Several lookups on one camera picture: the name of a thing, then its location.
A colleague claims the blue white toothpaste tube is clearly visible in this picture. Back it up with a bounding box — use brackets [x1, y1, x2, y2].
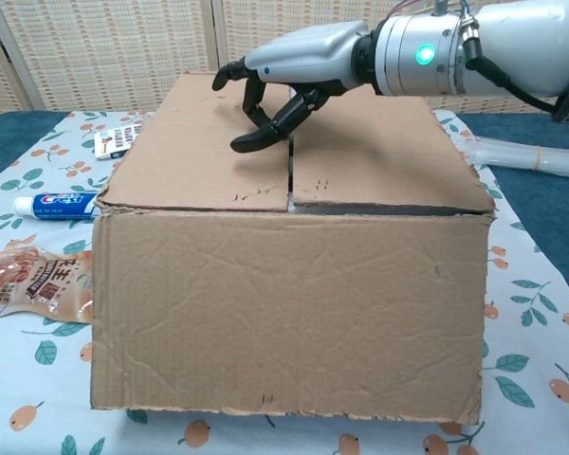
[12, 191, 101, 222]

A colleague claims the orange brown snack pouch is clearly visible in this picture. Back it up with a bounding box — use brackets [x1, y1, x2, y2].
[0, 239, 96, 325]

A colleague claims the brown cardboard box red top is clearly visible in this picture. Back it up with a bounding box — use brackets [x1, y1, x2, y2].
[88, 70, 498, 426]

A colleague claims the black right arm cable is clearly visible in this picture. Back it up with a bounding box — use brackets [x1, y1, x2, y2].
[463, 40, 569, 115]

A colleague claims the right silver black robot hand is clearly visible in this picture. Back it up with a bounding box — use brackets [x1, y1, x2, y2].
[211, 19, 376, 154]

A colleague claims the woven rattan folding screen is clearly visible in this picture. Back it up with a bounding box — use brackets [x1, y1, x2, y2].
[0, 0, 569, 123]

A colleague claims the floral fruit print tablecloth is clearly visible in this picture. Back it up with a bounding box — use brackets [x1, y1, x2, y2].
[0, 109, 569, 455]

